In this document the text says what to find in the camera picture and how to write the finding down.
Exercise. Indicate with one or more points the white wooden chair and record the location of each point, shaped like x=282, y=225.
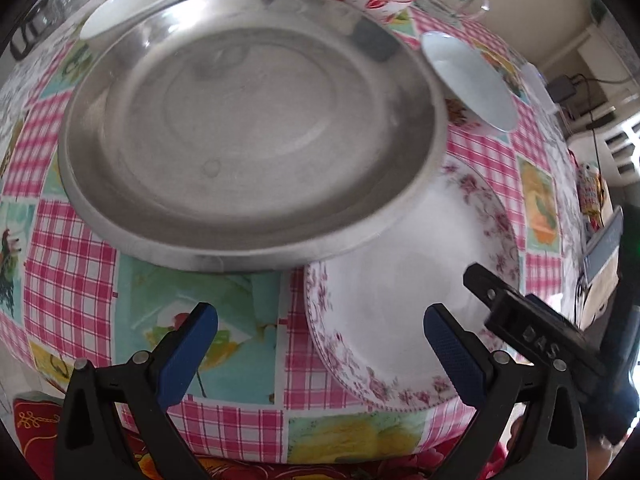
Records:
x=620, y=135

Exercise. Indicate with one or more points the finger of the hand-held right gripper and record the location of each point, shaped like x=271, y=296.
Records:
x=530, y=325

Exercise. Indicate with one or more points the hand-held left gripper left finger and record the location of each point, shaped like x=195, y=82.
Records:
x=186, y=355

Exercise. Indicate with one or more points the plain white bowl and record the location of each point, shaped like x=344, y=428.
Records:
x=135, y=5
x=465, y=75

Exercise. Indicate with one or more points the pink checkered printed tablecloth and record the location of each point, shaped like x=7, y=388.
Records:
x=75, y=260

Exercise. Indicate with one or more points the colourful printed packet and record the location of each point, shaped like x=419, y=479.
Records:
x=591, y=195

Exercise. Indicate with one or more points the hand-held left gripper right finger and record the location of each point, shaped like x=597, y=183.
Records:
x=452, y=355

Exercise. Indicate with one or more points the black charger adapter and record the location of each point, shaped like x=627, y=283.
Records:
x=564, y=87

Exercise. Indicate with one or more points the large steel plate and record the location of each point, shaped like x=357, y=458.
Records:
x=250, y=125

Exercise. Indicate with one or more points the floral rimmed white plate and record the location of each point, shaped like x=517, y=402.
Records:
x=400, y=310

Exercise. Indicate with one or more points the small glass cup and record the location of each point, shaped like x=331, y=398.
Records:
x=65, y=2

